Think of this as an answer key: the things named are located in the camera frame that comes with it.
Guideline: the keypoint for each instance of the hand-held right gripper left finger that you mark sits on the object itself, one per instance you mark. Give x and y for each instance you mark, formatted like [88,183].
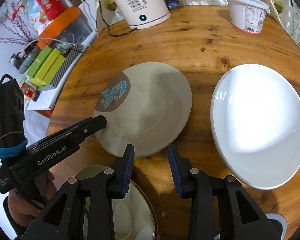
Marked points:
[128,172]

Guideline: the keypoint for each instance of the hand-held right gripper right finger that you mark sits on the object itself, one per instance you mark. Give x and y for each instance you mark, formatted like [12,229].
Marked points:
[174,172]

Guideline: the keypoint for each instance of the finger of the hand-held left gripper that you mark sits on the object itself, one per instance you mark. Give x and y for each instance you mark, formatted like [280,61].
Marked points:
[92,126]
[76,125]

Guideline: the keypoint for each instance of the small pale green bowl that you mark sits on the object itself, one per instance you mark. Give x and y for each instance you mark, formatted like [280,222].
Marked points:
[130,217]

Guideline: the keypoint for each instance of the beige plate with brown patch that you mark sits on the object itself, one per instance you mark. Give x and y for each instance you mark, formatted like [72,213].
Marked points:
[150,110]

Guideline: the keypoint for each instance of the large white plate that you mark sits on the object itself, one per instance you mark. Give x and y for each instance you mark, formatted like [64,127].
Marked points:
[258,127]

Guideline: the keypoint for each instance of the person's left hand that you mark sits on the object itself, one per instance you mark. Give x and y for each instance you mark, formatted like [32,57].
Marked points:
[22,208]

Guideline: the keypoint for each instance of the white paper sheet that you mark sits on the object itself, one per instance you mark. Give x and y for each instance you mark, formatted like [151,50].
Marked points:
[41,102]

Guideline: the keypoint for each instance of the grey bottle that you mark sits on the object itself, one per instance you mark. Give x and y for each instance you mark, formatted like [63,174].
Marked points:
[25,60]

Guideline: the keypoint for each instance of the striped box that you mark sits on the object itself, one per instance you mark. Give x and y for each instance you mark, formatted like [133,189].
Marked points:
[65,65]

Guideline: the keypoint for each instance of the green box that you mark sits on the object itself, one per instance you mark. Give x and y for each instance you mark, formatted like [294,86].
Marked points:
[38,62]
[51,67]

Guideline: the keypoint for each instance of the purple branch decoration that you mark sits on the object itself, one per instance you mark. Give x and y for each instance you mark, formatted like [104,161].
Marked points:
[12,27]

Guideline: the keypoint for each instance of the clear plastic container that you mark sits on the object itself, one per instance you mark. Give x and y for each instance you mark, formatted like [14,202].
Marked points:
[75,31]

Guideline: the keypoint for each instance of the orange box lid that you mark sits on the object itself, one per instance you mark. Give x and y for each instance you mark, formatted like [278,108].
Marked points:
[60,21]

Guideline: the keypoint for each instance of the colourful printed bag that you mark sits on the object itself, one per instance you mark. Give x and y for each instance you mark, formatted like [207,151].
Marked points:
[32,15]

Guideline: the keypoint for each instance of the white electric kettle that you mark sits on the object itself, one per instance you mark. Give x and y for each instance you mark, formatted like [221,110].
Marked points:
[137,2]

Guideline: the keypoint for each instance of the white plastic tub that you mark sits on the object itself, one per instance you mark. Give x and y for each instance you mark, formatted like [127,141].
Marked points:
[247,12]

